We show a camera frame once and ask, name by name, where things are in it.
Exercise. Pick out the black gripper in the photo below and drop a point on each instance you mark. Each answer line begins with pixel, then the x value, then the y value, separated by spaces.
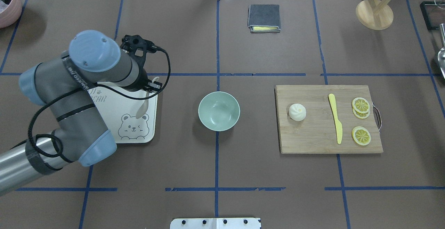
pixel 143 80

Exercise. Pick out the white ceramic spoon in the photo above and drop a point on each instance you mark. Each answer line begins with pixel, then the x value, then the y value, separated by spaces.
pixel 145 105

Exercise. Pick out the white steamed bun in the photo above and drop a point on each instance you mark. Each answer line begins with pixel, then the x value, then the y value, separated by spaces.
pixel 297 112

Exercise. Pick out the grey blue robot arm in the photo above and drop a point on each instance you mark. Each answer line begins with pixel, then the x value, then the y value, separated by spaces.
pixel 68 126

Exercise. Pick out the mint green bowl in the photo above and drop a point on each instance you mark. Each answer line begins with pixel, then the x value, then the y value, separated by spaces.
pixel 219 111

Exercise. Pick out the pink ice bowl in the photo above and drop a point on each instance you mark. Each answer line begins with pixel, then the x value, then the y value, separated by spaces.
pixel 10 13

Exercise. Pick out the white bear serving tray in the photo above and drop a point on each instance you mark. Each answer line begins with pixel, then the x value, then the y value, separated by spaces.
pixel 118 108

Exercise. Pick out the grey yellow folded cloth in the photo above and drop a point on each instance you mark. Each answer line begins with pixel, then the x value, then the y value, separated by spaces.
pixel 264 18

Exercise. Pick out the bamboo cutting board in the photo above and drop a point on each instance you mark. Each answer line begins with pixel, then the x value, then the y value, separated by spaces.
pixel 316 133

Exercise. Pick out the yellow plastic knife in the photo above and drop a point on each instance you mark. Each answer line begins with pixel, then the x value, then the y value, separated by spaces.
pixel 338 124

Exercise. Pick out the upper lemon slice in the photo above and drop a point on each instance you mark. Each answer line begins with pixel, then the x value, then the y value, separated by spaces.
pixel 360 105

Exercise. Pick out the hidden middle lemon slice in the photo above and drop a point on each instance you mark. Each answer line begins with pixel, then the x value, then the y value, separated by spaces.
pixel 361 115

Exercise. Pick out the wooden mug tree stand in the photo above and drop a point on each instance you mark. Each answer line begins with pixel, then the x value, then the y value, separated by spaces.
pixel 375 14

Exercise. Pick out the lower lemon slice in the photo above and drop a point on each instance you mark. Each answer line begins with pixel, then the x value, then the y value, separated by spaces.
pixel 361 136

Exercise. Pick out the dark framed tray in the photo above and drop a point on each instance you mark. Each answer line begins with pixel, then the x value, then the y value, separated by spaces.
pixel 433 13

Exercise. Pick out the steel scoop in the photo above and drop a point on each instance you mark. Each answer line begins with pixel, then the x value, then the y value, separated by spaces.
pixel 441 53

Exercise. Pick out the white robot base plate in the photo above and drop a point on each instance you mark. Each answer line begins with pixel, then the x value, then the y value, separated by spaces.
pixel 216 223

